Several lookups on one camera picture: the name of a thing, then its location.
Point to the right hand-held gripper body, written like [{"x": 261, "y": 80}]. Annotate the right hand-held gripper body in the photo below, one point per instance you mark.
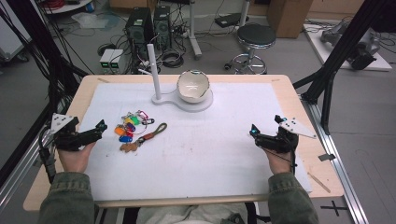
[{"x": 281, "y": 140}]

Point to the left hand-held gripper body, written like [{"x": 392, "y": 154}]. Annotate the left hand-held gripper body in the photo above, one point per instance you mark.
[{"x": 70, "y": 138}]

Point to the white stand with post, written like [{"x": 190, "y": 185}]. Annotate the white stand with post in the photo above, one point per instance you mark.
[{"x": 154, "y": 71}]

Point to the person's left hand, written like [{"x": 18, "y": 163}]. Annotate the person's left hand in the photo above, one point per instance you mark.
[{"x": 76, "y": 158}]

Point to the person's right hand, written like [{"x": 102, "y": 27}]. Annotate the person's right hand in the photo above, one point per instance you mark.
[{"x": 279, "y": 163}]

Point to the grey tape piece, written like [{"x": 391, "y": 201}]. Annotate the grey tape piece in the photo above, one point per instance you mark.
[{"x": 327, "y": 157}]

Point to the thin wooden stick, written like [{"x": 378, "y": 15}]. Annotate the thin wooden stick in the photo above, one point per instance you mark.
[{"x": 318, "y": 182}]

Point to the white table mat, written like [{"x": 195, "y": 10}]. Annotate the white table mat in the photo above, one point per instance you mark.
[{"x": 202, "y": 155}]

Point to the white power supply box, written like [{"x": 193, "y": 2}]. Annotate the white power supply box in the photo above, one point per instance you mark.
[
  {"x": 115, "y": 60},
  {"x": 106, "y": 59}
]

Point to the white chipped bowl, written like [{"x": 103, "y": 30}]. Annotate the white chipped bowl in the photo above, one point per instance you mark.
[{"x": 192, "y": 88}]

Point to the black round stool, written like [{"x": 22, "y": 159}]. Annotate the black round stool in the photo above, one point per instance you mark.
[{"x": 256, "y": 39}]

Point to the white board with grey device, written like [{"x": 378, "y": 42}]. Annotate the white board with grey device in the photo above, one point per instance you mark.
[{"x": 351, "y": 46}]

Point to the brown cardboard box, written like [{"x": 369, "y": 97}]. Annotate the brown cardboard box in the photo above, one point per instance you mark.
[{"x": 288, "y": 17}]

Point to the clear plastic bag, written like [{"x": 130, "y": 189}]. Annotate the clear plastic bag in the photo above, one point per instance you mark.
[{"x": 90, "y": 20}]

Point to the large black computer tower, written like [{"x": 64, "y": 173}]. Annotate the large black computer tower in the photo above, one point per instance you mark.
[{"x": 138, "y": 29}]

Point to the person's lap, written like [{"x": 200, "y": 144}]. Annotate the person's lap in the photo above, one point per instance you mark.
[{"x": 193, "y": 214}]

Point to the flat black device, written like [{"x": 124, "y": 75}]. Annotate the flat black device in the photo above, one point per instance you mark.
[{"x": 231, "y": 20}]

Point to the slim black computer tower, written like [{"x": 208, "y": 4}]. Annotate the slim black computer tower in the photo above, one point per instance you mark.
[{"x": 162, "y": 26}]

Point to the white table leg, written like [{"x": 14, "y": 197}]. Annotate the white table leg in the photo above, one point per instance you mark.
[{"x": 193, "y": 31}]

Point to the aluminium rail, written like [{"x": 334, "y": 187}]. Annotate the aluminium rail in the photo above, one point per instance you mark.
[
  {"x": 339, "y": 168},
  {"x": 21, "y": 174}
]

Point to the black metal frame strut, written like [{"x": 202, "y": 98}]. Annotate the black metal frame strut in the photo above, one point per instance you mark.
[{"x": 339, "y": 53}]

